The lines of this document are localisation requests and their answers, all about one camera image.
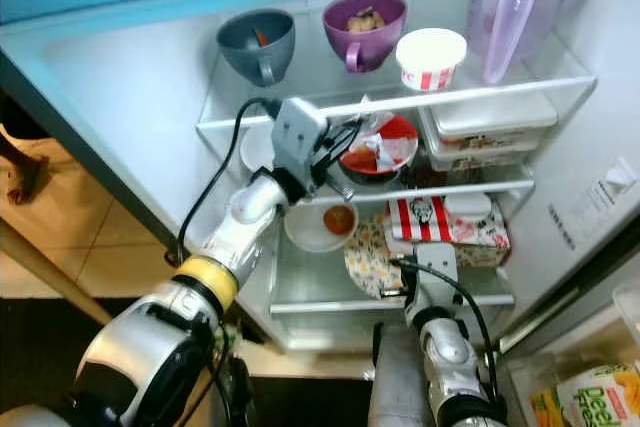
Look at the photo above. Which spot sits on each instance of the white bowl with sauce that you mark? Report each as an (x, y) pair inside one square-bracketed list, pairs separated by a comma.
[(338, 220)]

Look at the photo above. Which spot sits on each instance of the white red lidded paper tub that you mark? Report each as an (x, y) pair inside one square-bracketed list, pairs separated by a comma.
[(430, 59)]

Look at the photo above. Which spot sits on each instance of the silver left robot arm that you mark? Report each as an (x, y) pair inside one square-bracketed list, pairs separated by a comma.
[(255, 217)]

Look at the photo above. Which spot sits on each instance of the clear lidded food container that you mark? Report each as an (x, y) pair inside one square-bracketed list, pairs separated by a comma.
[(490, 117)]

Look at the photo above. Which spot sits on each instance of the grey robot leg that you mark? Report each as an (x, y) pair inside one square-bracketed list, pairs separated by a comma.
[(395, 382)]

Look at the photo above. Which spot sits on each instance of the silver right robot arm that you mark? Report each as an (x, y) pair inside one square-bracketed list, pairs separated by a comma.
[(445, 352)]

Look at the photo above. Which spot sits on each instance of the red bowl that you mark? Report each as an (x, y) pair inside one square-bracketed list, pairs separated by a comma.
[(400, 137)]

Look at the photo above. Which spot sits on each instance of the grey plastic mug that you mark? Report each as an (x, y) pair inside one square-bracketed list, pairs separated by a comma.
[(255, 47)]

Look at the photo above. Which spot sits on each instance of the plain white plate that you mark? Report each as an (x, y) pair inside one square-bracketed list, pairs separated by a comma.
[(255, 152)]

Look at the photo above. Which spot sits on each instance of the small white lidded cup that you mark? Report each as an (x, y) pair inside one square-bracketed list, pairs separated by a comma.
[(468, 207)]

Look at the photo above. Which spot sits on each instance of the patterned yellow plate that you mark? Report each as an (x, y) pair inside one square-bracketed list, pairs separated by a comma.
[(365, 262)]

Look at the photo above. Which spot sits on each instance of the chilli sauce sachet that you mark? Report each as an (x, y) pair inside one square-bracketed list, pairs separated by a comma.
[(382, 152)]

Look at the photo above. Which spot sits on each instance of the white fridge with dark doors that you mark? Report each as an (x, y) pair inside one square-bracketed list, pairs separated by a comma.
[(120, 77)]

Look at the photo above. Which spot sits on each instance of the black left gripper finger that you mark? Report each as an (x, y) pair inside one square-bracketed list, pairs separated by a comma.
[(358, 160), (356, 130)]

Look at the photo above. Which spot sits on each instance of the purple plastic mug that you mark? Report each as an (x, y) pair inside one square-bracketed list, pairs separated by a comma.
[(365, 45)]

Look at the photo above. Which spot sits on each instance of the red white striped food box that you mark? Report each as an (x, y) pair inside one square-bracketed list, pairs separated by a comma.
[(420, 219)]

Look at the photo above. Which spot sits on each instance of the green white food packet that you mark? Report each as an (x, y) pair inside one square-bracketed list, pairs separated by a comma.
[(595, 397)]

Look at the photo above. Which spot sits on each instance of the glass fridge shelf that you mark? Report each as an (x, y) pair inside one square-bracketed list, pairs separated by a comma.
[(480, 189), (510, 88), (320, 306)]

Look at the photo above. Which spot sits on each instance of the dark blue floor mat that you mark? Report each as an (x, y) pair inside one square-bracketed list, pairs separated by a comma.
[(40, 357)]

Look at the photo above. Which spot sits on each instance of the white fridge label sticker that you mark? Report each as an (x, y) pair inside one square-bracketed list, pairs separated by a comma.
[(600, 197)]

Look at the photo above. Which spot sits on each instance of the clear purple pitcher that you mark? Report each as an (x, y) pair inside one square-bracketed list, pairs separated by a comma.
[(510, 27)]

